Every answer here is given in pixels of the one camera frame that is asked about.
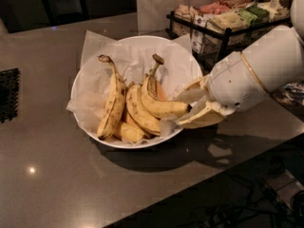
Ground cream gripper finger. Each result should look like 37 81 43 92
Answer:
161 99 227 137
173 76 210 104

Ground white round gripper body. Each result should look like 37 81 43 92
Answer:
206 51 268 112

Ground spotted yellow banana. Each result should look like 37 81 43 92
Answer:
97 55 126 141

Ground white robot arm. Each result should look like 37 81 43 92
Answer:
172 0 304 129

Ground orange-tinted banana underneath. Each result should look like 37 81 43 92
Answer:
121 81 168 140

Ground white bowl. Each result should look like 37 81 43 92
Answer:
70 35 203 150

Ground yellow banana bottom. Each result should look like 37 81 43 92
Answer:
114 122 144 143

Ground white paper liner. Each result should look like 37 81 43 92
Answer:
67 31 202 139

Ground white packet boxes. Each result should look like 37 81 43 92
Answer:
173 5 215 53

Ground green packet stack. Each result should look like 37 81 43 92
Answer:
237 5 269 26

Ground pink packet stack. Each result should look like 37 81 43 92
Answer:
199 2 230 15

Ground black grid vent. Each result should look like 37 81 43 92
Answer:
0 68 20 124

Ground black wire rack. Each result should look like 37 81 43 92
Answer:
165 11 292 71

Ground black cables under table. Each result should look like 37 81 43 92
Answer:
189 171 304 228

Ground black chair frame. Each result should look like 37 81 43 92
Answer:
42 0 89 26

